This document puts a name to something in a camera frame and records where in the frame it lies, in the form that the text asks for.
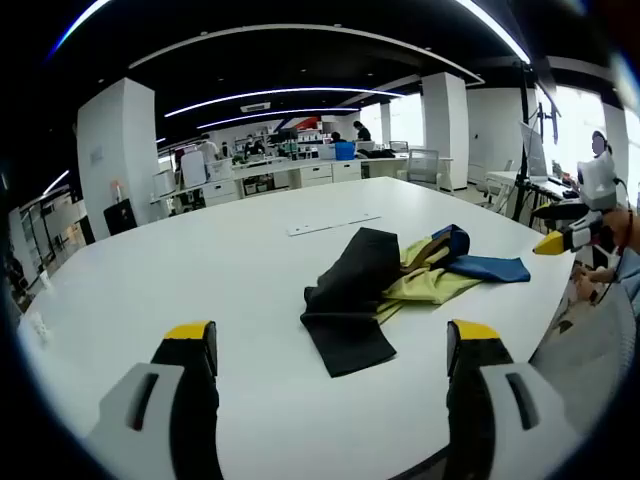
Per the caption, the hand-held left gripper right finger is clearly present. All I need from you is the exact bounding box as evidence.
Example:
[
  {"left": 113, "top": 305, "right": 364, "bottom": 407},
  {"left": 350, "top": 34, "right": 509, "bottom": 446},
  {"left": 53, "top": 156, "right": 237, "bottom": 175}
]
[{"left": 445, "top": 319, "right": 584, "bottom": 480}]

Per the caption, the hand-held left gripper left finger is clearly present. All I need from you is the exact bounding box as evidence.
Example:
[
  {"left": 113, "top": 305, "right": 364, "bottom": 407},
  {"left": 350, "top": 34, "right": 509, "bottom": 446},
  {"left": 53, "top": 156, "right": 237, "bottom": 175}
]
[{"left": 87, "top": 320, "right": 225, "bottom": 480}]

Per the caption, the yellow blue black garment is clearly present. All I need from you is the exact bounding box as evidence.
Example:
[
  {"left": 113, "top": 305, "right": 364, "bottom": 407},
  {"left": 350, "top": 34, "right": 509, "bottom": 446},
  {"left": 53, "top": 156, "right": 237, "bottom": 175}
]
[{"left": 298, "top": 225, "right": 532, "bottom": 380}]

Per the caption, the white template strip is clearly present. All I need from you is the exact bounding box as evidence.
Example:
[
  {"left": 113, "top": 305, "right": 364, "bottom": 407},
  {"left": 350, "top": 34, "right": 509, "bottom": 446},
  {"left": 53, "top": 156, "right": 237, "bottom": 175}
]
[{"left": 286, "top": 214, "right": 383, "bottom": 238}]

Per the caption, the person's right hand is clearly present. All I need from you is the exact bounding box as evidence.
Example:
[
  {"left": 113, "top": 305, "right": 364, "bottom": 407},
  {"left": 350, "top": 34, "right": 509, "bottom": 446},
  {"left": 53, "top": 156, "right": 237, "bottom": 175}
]
[{"left": 601, "top": 208, "right": 636, "bottom": 250}]

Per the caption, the black tripod stand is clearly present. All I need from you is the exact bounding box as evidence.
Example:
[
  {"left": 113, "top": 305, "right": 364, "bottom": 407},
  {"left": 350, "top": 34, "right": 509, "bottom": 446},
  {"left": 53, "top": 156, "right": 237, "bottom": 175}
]
[{"left": 509, "top": 59, "right": 539, "bottom": 226}]

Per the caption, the grey mesh chair back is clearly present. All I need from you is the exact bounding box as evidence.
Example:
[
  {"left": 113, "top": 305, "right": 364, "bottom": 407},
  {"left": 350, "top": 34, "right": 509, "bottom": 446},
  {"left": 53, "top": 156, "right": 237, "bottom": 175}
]
[{"left": 529, "top": 287, "right": 640, "bottom": 436}]

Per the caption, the white square pillar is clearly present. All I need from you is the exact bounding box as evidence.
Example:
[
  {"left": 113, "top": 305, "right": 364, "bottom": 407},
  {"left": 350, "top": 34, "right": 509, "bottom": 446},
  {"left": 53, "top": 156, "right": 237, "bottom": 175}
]
[
  {"left": 421, "top": 72, "right": 470, "bottom": 189},
  {"left": 76, "top": 77, "right": 161, "bottom": 241}
]

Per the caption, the grey mesh office chair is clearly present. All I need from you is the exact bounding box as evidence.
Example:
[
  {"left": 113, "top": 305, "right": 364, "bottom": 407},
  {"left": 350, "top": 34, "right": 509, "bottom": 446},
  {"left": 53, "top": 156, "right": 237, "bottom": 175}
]
[{"left": 405, "top": 148, "right": 441, "bottom": 190}]

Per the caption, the black box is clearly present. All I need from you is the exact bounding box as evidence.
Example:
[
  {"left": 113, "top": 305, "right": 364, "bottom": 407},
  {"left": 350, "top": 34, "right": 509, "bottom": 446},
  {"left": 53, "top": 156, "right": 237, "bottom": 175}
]
[{"left": 103, "top": 198, "right": 139, "bottom": 236}]

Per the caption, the white storage box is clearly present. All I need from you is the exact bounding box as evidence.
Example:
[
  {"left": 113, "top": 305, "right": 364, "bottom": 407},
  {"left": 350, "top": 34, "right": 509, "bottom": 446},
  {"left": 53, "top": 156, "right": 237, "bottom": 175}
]
[
  {"left": 152, "top": 170, "right": 176, "bottom": 197},
  {"left": 205, "top": 158, "right": 234, "bottom": 182}
]

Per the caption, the long white counter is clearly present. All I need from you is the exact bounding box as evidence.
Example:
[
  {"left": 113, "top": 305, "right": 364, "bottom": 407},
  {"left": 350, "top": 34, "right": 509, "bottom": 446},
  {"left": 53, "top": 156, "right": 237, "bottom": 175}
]
[{"left": 149, "top": 155, "right": 401, "bottom": 207}]

